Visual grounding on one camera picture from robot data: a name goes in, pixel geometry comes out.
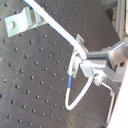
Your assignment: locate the aluminium frame rail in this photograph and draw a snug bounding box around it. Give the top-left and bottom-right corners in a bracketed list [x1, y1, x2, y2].
[114, 0, 128, 39]

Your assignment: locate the black perforated breadboard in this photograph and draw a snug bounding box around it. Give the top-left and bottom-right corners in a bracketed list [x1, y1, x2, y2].
[0, 0, 119, 128]

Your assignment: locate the small metal cable clip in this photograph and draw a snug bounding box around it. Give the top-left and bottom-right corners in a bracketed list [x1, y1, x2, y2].
[67, 35, 88, 78]

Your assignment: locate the white cable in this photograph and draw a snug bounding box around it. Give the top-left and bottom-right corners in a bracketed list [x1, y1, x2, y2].
[23, 0, 95, 112]

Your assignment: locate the thin white wire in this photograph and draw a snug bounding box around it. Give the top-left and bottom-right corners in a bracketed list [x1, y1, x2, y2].
[100, 81, 116, 127]

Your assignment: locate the metal cable clip bracket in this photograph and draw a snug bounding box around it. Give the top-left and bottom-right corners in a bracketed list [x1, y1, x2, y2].
[5, 7, 46, 37]

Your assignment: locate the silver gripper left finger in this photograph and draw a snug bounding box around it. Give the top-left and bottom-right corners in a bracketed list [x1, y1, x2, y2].
[80, 62, 124, 84]

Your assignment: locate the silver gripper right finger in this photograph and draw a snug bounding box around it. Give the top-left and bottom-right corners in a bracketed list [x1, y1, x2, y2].
[87, 47, 111, 62]

